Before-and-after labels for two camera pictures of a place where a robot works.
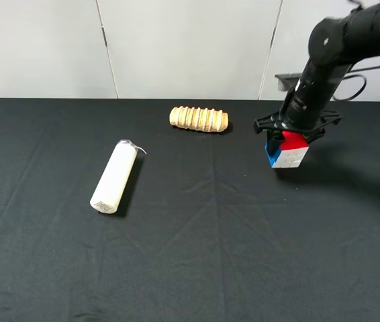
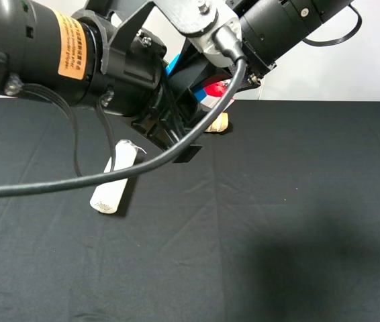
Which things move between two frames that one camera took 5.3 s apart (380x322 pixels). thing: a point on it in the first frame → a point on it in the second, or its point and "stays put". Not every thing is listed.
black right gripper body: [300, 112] → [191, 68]
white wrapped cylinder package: [109, 189] stays put
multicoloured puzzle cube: [292, 151] → [213, 91]
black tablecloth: [209, 232] stays put
